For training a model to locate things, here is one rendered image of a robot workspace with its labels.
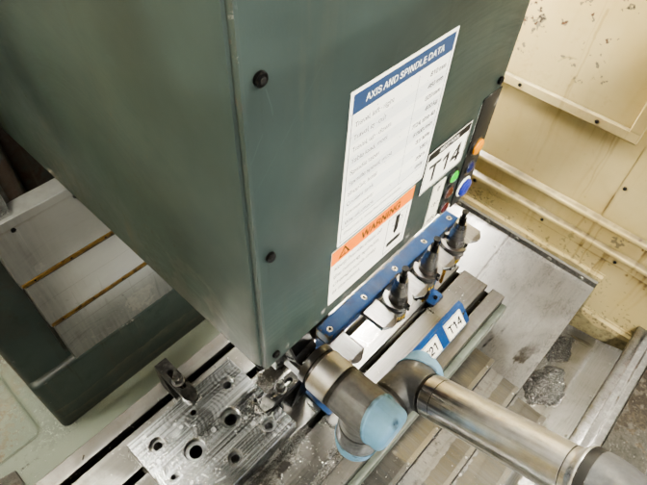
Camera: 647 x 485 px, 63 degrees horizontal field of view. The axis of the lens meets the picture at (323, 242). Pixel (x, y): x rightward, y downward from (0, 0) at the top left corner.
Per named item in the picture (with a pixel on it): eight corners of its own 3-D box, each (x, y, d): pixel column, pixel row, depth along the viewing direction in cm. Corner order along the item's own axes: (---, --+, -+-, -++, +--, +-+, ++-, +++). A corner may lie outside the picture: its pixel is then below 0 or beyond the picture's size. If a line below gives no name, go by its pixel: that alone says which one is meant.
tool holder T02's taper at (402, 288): (399, 285, 116) (403, 267, 111) (412, 299, 114) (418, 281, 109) (383, 294, 114) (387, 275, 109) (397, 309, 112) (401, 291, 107)
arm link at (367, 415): (374, 463, 80) (381, 445, 73) (321, 414, 84) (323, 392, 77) (405, 425, 84) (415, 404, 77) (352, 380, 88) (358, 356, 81)
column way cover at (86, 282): (219, 261, 159) (194, 120, 119) (74, 365, 136) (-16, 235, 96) (208, 251, 161) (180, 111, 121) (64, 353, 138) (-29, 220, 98)
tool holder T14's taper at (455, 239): (450, 231, 127) (456, 212, 122) (467, 239, 125) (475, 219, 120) (442, 243, 124) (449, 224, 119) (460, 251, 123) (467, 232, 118)
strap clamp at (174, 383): (206, 411, 129) (197, 385, 118) (195, 421, 128) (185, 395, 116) (172, 376, 135) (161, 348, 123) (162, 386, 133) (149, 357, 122)
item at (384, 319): (401, 319, 112) (401, 317, 112) (386, 335, 110) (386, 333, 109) (375, 299, 115) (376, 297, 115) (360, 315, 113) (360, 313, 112)
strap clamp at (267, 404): (306, 392, 134) (307, 365, 122) (268, 429, 127) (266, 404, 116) (297, 383, 135) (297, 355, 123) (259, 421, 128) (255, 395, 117)
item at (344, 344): (368, 352, 107) (369, 350, 106) (351, 370, 104) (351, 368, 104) (343, 331, 110) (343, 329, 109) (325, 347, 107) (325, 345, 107)
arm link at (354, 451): (400, 430, 94) (411, 406, 86) (355, 475, 89) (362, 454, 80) (368, 398, 98) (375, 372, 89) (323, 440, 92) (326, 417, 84)
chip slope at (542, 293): (565, 326, 182) (598, 282, 162) (451, 483, 148) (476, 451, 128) (366, 195, 219) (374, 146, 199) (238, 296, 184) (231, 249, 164)
